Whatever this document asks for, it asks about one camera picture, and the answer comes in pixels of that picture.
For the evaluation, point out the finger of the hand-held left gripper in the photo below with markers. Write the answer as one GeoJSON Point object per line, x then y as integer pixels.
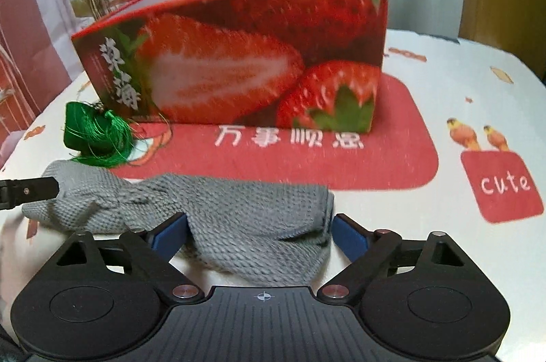
{"type": "Point", "coordinates": [30, 191]}

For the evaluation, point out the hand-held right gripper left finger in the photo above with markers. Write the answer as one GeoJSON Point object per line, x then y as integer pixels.
{"type": "Point", "coordinates": [170, 234]}

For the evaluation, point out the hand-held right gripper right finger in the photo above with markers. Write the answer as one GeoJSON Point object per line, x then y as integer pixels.
{"type": "Point", "coordinates": [349, 236]}

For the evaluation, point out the grey knitted cloth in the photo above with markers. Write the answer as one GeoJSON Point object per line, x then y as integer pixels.
{"type": "Point", "coordinates": [239, 217]}

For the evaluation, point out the red strawberry printed box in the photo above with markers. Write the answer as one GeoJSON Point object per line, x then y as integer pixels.
{"type": "Point", "coordinates": [239, 63]}

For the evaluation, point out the green tassel ornament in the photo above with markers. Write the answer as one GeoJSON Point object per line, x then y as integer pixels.
{"type": "Point", "coordinates": [85, 127]}

